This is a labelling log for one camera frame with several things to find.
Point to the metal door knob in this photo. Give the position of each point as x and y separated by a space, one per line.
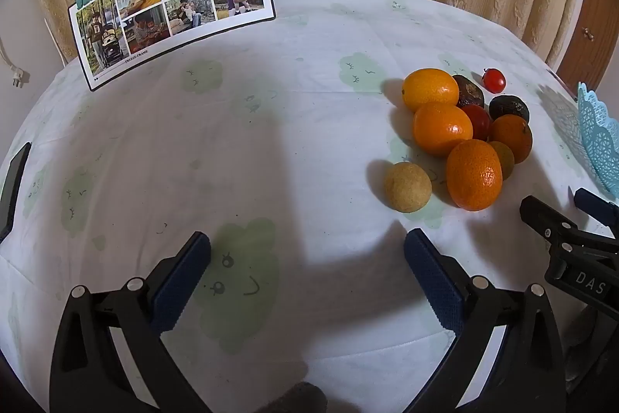
587 33

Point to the black dark mangosteen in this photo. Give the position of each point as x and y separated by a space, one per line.
508 108

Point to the black flat device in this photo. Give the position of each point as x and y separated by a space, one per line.
12 190

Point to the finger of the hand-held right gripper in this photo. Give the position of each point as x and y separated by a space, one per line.
544 214
596 204

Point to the small red cherry tomato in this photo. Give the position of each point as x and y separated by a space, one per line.
494 80

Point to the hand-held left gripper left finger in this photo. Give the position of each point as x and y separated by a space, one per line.
181 285

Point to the tan round longan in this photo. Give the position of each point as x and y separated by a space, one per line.
407 186

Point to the white power plug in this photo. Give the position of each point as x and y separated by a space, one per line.
18 78

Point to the light blue lattice plastic basket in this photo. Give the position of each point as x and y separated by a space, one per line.
599 137

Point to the brown dark mangosteen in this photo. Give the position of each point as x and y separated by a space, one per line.
469 91

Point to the orange tangerine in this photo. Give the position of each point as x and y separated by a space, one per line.
474 174
442 128
430 90
512 137

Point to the green-brown kiwi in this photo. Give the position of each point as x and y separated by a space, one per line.
504 159

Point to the photo collage board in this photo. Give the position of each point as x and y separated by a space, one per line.
169 6

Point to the brown wooden door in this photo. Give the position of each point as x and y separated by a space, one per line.
595 6

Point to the thin white rod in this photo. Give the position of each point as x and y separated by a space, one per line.
54 43

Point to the white cloud-print tablecloth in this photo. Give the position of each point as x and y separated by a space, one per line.
290 127

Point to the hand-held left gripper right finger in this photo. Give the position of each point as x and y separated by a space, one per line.
433 285

